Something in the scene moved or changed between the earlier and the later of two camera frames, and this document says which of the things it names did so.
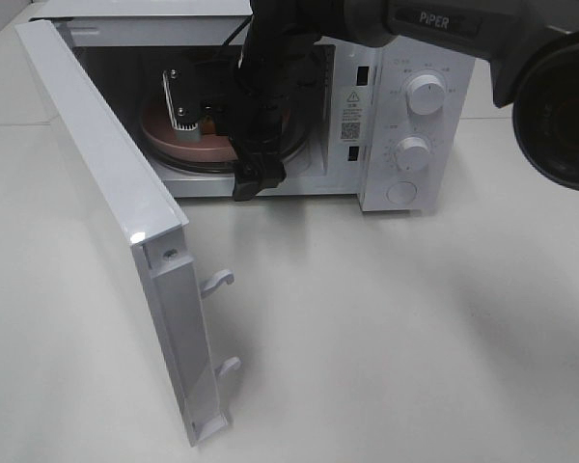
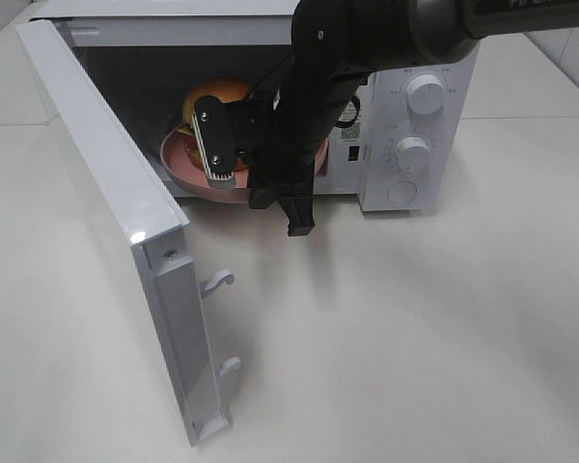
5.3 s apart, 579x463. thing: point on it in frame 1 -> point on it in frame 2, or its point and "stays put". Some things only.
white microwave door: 151,220 stays put
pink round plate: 159,129 -> 188,174
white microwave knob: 412,154 stays put
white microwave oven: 396,125 stays put
